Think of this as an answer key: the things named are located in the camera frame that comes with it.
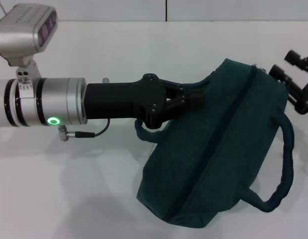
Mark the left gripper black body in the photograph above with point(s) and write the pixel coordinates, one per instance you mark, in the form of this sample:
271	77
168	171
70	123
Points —
119	102

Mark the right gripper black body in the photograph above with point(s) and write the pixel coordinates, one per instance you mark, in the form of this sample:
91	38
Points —
307	99

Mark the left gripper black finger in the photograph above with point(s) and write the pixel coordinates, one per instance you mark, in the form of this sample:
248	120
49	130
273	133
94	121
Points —
189	94
186	104

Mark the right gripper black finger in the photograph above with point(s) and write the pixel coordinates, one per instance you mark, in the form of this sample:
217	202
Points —
281	76
297	59

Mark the dark teal insulated bag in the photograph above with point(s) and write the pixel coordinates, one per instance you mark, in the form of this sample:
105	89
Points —
218	154

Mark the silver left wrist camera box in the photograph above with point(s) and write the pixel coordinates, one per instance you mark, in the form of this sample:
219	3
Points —
17	37

